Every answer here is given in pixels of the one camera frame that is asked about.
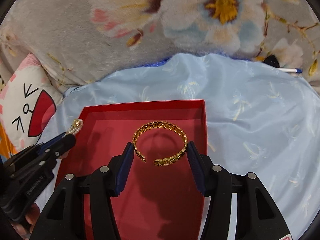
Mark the white blue pen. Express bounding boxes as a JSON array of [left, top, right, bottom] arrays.
[[278, 68, 303, 74]]

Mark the light blue palm-print sheet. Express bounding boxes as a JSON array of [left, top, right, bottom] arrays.
[[40, 54, 319, 239]]

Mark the pearl bracelet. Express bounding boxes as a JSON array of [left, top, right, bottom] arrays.
[[64, 119, 84, 137]]

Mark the grey floral blanket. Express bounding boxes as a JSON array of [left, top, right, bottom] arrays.
[[1, 0, 319, 91]]

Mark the gold braided cuff bangle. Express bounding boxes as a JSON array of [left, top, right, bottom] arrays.
[[132, 121, 188, 167]]

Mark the person's left hand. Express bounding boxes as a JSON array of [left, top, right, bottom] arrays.
[[11, 203, 40, 239]]

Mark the white pink cat pillow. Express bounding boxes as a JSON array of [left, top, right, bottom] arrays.
[[1, 54, 63, 152]]

